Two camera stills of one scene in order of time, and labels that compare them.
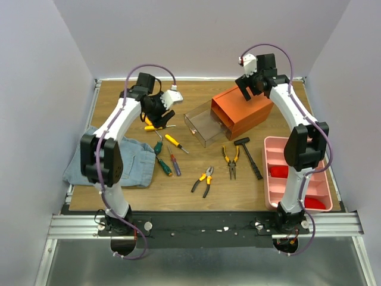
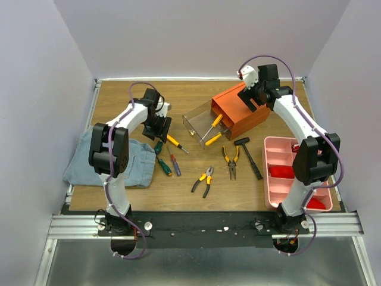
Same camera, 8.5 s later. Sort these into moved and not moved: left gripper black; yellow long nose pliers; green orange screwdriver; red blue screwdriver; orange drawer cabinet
Moved: left gripper black
Not moved: yellow long nose pliers; green orange screwdriver; red blue screwdriver; orange drawer cabinet
